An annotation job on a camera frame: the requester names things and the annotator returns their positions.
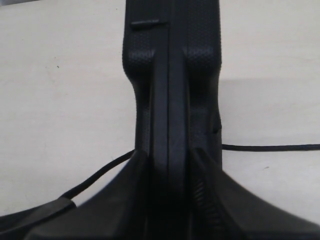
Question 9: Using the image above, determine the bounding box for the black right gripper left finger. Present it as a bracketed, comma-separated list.
[26, 151, 149, 240]

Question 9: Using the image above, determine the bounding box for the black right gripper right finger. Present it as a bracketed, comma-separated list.
[192, 148, 320, 240]

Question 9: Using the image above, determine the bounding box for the black cord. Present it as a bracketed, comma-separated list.
[59, 143, 320, 201]

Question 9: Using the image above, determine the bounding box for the black plastic case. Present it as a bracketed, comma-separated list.
[122, 0, 222, 240]

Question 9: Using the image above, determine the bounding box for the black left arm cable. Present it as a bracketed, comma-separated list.
[0, 196, 77, 238]

